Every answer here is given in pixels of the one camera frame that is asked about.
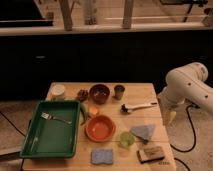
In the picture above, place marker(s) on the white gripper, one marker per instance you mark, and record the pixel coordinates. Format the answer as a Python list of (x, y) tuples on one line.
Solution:
[(168, 108)]

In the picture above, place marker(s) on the red orange bowl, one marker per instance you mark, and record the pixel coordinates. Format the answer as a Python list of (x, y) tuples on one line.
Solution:
[(100, 128)]

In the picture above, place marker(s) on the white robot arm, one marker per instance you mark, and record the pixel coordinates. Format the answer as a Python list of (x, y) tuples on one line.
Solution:
[(185, 83)]

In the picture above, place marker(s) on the dark maroon bowl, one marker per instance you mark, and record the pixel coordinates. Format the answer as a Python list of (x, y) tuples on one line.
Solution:
[(99, 93)]

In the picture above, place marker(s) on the blue grey cloth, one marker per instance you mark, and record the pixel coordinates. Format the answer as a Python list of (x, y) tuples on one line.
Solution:
[(144, 132)]

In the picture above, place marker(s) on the brown scrub block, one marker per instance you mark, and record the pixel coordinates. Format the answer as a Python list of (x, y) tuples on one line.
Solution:
[(151, 154)]

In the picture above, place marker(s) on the green plastic cup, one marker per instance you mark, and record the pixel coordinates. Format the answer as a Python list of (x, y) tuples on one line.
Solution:
[(126, 139)]

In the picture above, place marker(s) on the dark metal cup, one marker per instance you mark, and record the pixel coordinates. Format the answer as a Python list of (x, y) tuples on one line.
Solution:
[(119, 91)]

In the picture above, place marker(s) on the orange toy food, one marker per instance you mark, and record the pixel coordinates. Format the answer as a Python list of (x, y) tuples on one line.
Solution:
[(93, 111)]

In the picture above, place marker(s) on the blue sponge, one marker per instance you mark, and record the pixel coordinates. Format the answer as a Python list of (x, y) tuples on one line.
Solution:
[(102, 156)]

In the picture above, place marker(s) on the green toy vegetable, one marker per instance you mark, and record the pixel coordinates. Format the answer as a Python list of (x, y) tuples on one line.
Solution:
[(84, 113)]

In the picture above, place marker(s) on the brown toy food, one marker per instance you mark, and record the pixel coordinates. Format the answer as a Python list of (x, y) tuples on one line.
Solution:
[(82, 95)]

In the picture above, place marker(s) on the white cup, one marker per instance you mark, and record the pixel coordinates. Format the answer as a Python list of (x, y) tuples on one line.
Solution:
[(58, 92)]

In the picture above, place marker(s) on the silver fork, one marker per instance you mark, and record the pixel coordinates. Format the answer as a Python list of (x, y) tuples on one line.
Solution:
[(50, 117)]

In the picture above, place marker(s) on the green plastic tray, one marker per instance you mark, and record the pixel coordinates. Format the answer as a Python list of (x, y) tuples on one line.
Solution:
[(52, 138)]

